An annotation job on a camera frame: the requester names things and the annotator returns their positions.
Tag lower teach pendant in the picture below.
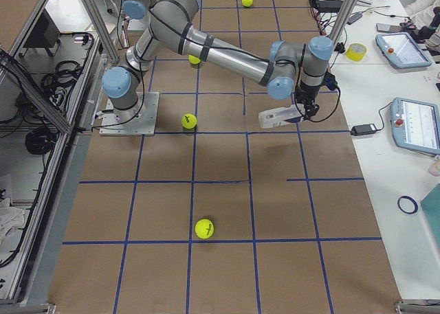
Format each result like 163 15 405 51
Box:
390 97 439 156

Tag far left Wilson tennis ball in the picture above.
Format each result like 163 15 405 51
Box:
241 0 254 8

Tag wilson tennis ball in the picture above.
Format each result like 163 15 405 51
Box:
195 218 215 240
241 0 254 8

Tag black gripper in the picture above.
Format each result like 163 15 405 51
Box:
294 83 320 120

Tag black power adapter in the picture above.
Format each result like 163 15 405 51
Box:
350 124 378 136

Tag front Wilson tennis ball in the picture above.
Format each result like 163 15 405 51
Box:
195 218 215 240

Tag upper teach pendant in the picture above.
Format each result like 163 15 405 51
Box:
375 32 432 69

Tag blue tape ring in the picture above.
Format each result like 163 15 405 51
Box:
397 196 419 215

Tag tennis ball near base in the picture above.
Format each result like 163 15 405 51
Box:
181 113 197 130

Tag yellow tape roll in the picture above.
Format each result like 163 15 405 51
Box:
346 43 367 62

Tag black power brick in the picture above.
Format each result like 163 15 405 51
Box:
314 0 343 13

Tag teach pendant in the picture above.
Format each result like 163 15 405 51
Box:
390 97 439 156
375 32 432 69

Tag centre tennis ball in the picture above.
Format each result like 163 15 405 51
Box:
188 55 201 65

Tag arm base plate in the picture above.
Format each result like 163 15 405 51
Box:
99 91 160 136

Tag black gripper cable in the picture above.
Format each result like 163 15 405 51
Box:
305 82 342 123

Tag teal box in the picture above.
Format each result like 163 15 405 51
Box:
421 184 440 243

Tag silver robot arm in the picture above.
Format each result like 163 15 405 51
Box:
118 0 157 32
102 0 334 128

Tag clear tennis ball can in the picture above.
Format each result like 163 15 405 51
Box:
258 104 303 128

